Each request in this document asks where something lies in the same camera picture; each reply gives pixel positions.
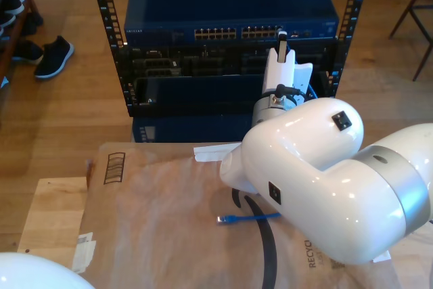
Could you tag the black rack server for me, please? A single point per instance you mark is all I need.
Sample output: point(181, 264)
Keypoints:
point(203, 65)

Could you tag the dark blue device under rack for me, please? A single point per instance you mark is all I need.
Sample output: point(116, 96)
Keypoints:
point(203, 130)

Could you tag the dark metal chair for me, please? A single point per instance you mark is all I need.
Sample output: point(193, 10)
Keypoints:
point(423, 7)

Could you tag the brown paper packing bag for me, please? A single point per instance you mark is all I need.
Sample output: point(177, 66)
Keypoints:
point(152, 235)

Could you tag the dark shoe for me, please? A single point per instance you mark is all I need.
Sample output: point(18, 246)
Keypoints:
point(32, 23)

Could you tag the blue network switch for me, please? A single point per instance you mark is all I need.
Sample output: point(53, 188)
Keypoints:
point(230, 1)

